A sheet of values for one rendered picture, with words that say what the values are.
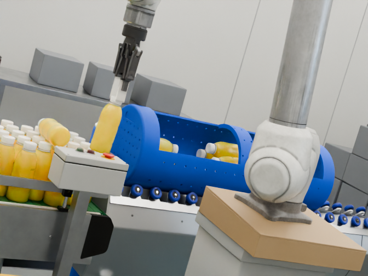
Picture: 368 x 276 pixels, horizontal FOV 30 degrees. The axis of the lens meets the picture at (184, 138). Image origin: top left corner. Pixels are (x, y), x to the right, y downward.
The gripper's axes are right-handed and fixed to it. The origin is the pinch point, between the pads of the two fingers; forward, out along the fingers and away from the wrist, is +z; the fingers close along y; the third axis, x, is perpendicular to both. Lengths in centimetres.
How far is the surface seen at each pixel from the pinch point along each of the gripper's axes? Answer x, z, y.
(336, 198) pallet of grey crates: -346, 79, 246
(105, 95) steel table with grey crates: -117, 36, 273
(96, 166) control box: 9.0, 21.1, -17.3
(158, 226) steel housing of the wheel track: -29, 44, 3
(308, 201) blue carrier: -93, 27, 5
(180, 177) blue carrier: -32.6, 25.5, 3.7
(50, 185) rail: 15.8, 32.2, -4.2
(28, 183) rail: 22.7, 32.4, -4.3
